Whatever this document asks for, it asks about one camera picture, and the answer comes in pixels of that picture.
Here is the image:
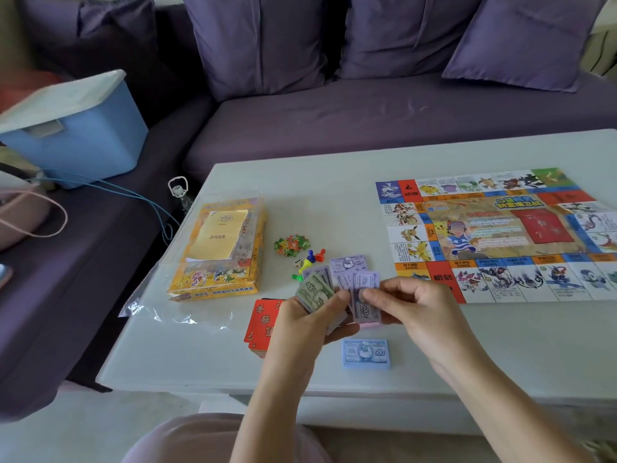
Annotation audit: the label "person's right hand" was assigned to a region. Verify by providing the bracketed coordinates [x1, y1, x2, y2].
[362, 277, 475, 377]

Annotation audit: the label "person's left hand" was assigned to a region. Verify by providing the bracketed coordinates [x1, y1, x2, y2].
[266, 289, 353, 377]

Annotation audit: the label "fan of play money notes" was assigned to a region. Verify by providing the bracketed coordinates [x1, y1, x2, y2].
[295, 255, 384, 335]

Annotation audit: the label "person's right forearm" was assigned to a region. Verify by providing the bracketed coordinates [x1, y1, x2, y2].
[430, 343, 598, 463]

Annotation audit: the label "person's left forearm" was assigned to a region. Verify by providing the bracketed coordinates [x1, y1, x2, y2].
[229, 361, 319, 463]

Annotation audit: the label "white coffee table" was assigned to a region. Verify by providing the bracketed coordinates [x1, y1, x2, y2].
[95, 129, 617, 437]

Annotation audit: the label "stack of blue play money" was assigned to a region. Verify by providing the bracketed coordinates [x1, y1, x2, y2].
[342, 338, 391, 370]

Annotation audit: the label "pile of green orange houses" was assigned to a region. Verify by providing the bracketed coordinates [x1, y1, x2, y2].
[274, 234, 311, 258]

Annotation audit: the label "stack of red cards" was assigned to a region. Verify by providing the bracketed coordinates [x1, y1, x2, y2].
[244, 298, 285, 358]

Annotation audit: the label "yellow game box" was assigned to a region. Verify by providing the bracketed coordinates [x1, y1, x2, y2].
[167, 197, 267, 302]

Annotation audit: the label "colourful game board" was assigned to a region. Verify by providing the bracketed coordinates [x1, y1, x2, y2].
[375, 168, 617, 304]

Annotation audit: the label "yellow instruction booklet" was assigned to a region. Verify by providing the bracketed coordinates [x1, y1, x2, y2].
[186, 209, 249, 263]

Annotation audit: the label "clear plastic bag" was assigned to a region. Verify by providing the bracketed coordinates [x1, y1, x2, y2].
[119, 191, 271, 332]

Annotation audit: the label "person's pink trousers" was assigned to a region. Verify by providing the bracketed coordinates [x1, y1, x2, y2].
[121, 413, 333, 463]

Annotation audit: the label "purple sofa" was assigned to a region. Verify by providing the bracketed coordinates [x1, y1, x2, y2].
[0, 0, 617, 424]

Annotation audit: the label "purple cushion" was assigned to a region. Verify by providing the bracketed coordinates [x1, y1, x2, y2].
[442, 0, 609, 93]
[19, 0, 167, 127]
[181, 0, 333, 103]
[336, 0, 485, 80]

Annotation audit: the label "blue storage box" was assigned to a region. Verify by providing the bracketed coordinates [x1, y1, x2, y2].
[0, 81, 149, 190]

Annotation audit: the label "pink bag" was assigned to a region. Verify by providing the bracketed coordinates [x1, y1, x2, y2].
[0, 169, 68, 252]

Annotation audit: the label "white storage box lid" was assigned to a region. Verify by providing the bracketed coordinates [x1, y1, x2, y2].
[0, 69, 127, 135]

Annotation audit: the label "blue cable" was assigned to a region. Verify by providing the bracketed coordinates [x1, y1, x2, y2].
[29, 168, 181, 246]

